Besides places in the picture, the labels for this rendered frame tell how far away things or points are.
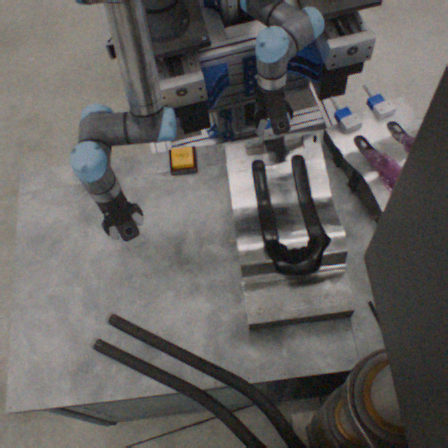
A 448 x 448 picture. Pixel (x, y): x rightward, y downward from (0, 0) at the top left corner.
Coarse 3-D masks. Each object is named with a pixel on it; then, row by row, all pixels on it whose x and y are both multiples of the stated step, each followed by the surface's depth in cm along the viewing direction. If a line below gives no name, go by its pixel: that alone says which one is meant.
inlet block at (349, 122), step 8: (336, 104) 150; (336, 112) 148; (344, 112) 148; (336, 120) 150; (344, 120) 145; (352, 120) 145; (360, 120) 145; (344, 128) 146; (352, 128) 145; (360, 128) 147
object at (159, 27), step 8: (176, 0) 135; (168, 8) 134; (176, 8) 137; (184, 8) 140; (152, 16) 136; (160, 16) 136; (168, 16) 136; (176, 16) 138; (184, 16) 140; (152, 24) 138; (160, 24) 137; (168, 24) 138; (176, 24) 139; (184, 24) 141; (152, 32) 140; (160, 32) 139; (168, 32) 139; (176, 32) 140; (184, 32) 142; (152, 40) 142; (160, 40) 141; (168, 40) 141
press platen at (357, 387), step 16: (384, 352) 54; (368, 368) 54; (352, 384) 53; (368, 384) 52; (352, 400) 53; (368, 400) 52; (352, 416) 52; (368, 416) 52; (368, 432) 51; (384, 432) 51; (400, 432) 50
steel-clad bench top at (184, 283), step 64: (64, 192) 152; (128, 192) 150; (192, 192) 149; (64, 256) 144; (128, 256) 142; (192, 256) 141; (64, 320) 136; (128, 320) 135; (192, 320) 133; (64, 384) 129; (128, 384) 128
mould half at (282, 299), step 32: (288, 160) 140; (320, 160) 140; (288, 192) 137; (320, 192) 136; (256, 224) 131; (288, 224) 130; (256, 256) 125; (256, 288) 129; (288, 288) 129; (320, 288) 128; (256, 320) 126; (288, 320) 126; (320, 320) 130
